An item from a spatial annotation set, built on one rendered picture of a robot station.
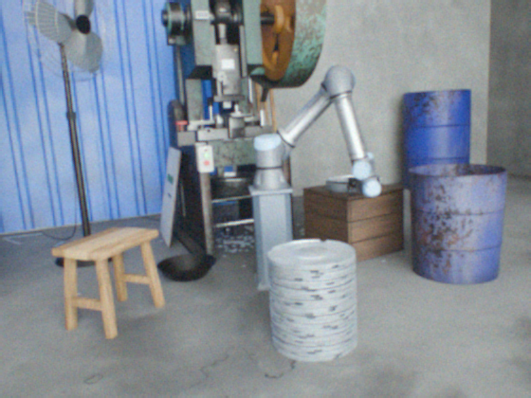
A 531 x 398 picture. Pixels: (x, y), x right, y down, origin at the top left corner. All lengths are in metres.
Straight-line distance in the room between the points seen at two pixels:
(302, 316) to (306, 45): 1.64
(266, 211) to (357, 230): 0.57
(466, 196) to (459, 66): 3.41
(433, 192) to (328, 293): 0.83
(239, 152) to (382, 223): 0.87
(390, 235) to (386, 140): 2.35
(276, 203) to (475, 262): 0.89
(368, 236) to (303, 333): 1.05
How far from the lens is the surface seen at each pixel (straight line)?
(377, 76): 4.75
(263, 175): 2.04
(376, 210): 2.47
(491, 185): 2.14
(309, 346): 1.54
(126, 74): 3.86
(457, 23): 5.42
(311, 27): 2.67
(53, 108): 3.85
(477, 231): 2.15
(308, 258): 1.51
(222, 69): 2.78
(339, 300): 1.50
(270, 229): 2.06
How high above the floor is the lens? 0.78
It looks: 11 degrees down
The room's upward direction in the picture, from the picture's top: 3 degrees counter-clockwise
